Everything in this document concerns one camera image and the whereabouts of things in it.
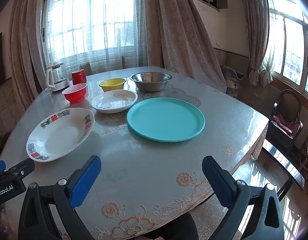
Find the barred window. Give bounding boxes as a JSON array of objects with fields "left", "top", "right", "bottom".
[
  {"left": 41, "top": 0, "right": 144, "bottom": 65},
  {"left": 268, "top": 0, "right": 308, "bottom": 98}
]

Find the red mug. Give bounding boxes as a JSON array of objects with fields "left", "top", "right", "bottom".
[{"left": 71, "top": 69, "right": 87, "bottom": 85}]

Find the pink cloth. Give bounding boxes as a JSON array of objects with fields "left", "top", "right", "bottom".
[{"left": 273, "top": 115, "right": 296, "bottom": 134}]

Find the beige patterned curtain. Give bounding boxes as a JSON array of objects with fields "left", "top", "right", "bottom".
[
  {"left": 143, "top": 0, "right": 227, "bottom": 93},
  {"left": 235, "top": 0, "right": 273, "bottom": 84},
  {"left": 9, "top": 0, "right": 48, "bottom": 110}
]

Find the red plastic bowl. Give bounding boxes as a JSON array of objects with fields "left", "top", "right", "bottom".
[{"left": 62, "top": 83, "right": 88, "bottom": 104}]

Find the white glass electric kettle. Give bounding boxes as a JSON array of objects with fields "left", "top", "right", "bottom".
[{"left": 45, "top": 62, "right": 70, "bottom": 93}]

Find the yellow plastic bowl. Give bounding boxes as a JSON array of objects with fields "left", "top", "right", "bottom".
[{"left": 99, "top": 78, "right": 126, "bottom": 92}]

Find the dark round-back chair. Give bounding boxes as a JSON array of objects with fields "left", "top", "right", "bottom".
[{"left": 265, "top": 89, "right": 303, "bottom": 155}]

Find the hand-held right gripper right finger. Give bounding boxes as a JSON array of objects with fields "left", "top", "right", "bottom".
[{"left": 202, "top": 156, "right": 284, "bottom": 240}]

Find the patterned sack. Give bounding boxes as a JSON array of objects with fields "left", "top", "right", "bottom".
[{"left": 223, "top": 65, "right": 244, "bottom": 98}]

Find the large floral white plate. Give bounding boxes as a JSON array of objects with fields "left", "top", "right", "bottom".
[{"left": 26, "top": 107, "right": 95, "bottom": 163}]

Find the dark glossy bench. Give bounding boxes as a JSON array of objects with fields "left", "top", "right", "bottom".
[{"left": 261, "top": 140, "right": 306, "bottom": 193}]

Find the stainless steel bowl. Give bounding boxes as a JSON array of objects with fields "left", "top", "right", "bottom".
[{"left": 130, "top": 72, "right": 173, "bottom": 92}]

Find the small white deep plate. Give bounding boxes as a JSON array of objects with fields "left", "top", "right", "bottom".
[{"left": 91, "top": 89, "right": 138, "bottom": 114}]

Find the teal round plate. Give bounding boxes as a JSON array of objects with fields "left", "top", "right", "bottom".
[{"left": 126, "top": 97, "right": 206, "bottom": 142}]

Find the white sheer curtain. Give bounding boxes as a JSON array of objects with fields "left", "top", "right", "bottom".
[{"left": 44, "top": 0, "right": 148, "bottom": 73}]

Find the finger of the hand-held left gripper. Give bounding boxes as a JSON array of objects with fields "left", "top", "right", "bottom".
[{"left": 0, "top": 159, "right": 35, "bottom": 181}]

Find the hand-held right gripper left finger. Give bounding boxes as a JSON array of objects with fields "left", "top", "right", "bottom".
[{"left": 18, "top": 155, "right": 102, "bottom": 240}]

